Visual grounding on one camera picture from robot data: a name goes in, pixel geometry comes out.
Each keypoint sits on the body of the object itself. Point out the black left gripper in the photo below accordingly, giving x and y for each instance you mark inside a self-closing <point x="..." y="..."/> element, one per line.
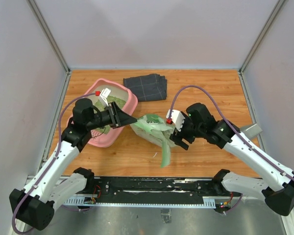
<point x="117" y="115"/>

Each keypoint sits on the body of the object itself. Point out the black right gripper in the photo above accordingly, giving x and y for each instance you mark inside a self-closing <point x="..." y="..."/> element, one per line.
<point x="177" y="136"/>

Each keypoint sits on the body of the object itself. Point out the green litter bag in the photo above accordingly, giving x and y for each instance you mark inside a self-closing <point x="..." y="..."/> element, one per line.
<point x="155" y="130"/>

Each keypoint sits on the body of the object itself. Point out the grey metal scoop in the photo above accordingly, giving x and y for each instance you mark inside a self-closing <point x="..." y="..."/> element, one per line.
<point x="251" y="131"/>

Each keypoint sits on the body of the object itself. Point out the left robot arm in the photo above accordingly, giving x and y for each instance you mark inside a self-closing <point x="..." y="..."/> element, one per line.
<point x="63" y="151"/>

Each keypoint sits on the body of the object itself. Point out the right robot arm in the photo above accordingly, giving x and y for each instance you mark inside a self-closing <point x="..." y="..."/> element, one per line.
<point x="276" y="184"/>

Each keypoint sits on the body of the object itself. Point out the green cat litter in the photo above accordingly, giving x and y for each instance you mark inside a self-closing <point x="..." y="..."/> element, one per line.
<point x="120" y="102"/>

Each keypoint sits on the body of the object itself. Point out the dark checked folded cloth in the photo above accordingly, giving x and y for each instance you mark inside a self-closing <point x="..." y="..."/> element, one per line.
<point x="151" y="87"/>

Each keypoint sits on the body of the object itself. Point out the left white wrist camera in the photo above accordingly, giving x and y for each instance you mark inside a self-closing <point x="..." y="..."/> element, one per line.
<point x="103" y="95"/>

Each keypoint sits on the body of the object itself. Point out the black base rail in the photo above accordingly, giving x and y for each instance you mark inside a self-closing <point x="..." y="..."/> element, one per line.
<point x="139" y="191"/>

